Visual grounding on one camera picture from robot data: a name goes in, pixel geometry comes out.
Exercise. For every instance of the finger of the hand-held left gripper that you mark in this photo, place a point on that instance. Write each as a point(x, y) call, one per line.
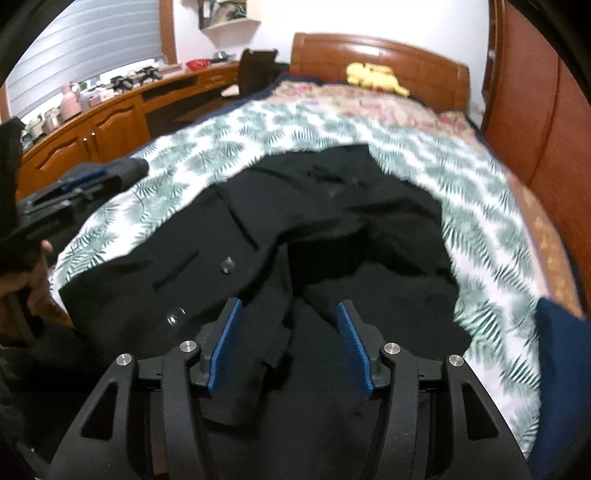
point(85, 177)
point(69, 196)

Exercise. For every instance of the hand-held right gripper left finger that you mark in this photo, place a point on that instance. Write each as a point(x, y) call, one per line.
point(226, 341)

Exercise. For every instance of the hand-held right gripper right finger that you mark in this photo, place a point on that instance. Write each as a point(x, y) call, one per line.
point(355, 346)

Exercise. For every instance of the black double-breasted coat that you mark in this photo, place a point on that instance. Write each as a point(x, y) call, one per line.
point(369, 230)

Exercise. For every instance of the person's left hand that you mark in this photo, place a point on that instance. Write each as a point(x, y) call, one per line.
point(44, 249)

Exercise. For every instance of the long wooden desk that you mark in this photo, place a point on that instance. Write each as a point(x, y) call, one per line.
point(115, 120)

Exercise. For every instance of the pink bottle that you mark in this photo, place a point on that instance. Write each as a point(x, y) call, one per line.
point(70, 104)

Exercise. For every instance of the pink tissue box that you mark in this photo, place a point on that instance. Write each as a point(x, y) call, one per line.
point(101, 94)

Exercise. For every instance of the black gadgets on desk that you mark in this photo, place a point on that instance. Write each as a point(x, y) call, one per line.
point(136, 78)

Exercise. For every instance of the grey window blind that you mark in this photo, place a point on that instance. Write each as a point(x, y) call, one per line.
point(83, 50)

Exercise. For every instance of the red basket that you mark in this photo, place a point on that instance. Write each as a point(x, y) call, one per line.
point(197, 64)

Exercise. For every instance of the metal pot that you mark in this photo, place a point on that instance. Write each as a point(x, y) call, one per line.
point(221, 56)

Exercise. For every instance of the dark wooden chair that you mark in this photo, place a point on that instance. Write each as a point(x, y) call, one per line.
point(256, 69)

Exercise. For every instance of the navy blue folded garment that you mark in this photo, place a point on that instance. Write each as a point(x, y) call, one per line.
point(563, 369)

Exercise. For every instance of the leaf print blanket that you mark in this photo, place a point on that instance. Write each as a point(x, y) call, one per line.
point(300, 124)

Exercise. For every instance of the floral quilt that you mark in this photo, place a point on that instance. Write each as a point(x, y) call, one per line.
point(369, 104)

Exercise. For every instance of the yellow plush toy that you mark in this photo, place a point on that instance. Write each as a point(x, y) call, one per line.
point(376, 78)

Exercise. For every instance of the wooden bed headboard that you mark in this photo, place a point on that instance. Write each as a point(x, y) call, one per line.
point(392, 53)

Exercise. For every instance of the wooden louvered wardrobe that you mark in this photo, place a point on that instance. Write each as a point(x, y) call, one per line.
point(531, 92)

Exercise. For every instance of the white wall shelf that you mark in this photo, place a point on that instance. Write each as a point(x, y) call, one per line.
point(226, 14)

